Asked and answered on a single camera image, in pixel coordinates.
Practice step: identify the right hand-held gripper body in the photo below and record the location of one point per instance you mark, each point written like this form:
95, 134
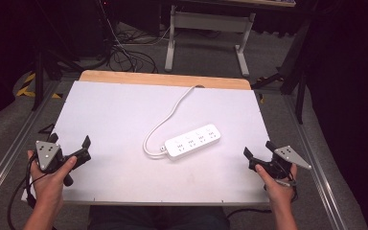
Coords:
287, 156

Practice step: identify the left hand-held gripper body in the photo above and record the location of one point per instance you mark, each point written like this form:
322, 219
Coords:
47, 154

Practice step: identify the person's left hand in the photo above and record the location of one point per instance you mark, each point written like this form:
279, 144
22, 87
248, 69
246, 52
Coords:
49, 187

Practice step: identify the person's right hand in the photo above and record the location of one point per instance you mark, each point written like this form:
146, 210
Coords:
276, 191

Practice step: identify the white table cover board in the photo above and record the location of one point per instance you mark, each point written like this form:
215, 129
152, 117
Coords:
124, 121

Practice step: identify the white power strip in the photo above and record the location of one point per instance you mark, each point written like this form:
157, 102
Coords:
193, 141

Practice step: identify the yellow black floor tape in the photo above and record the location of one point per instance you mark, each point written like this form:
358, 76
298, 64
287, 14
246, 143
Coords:
28, 86

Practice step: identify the black metal stand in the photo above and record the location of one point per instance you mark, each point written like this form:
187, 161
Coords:
295, 76
40, 76

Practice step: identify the wooden desk top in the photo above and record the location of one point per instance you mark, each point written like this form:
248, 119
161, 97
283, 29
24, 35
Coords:
262, 2

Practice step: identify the small black triangular bracket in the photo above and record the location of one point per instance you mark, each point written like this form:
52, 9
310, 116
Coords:
48, 129

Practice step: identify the aluminium rail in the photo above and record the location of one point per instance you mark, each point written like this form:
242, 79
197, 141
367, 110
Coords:
12, 150
313, 166

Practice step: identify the white metal desk frame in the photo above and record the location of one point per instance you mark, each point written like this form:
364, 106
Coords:
209, 20

